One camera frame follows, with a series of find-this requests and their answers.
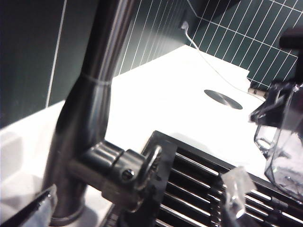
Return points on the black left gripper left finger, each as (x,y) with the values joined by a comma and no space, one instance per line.
(35,208)

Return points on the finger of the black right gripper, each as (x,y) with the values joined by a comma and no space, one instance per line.
(267,111)

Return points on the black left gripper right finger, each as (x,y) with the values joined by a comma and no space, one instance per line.
(236,189)

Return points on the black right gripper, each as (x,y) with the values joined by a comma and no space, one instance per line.
(294,40)

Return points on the clear faceted glass mug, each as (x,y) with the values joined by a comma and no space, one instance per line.
(284,153)

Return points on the black sink drying rack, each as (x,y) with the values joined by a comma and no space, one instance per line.
(189,196)

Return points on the black kitchen sink basin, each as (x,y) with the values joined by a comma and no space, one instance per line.
(165,139)

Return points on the grey metal faucet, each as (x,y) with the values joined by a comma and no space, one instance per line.
(87,106)

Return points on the round steel countertop cover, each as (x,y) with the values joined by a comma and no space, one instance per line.
(223,99)

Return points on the white wall plug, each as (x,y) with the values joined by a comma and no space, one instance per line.
(185,24)

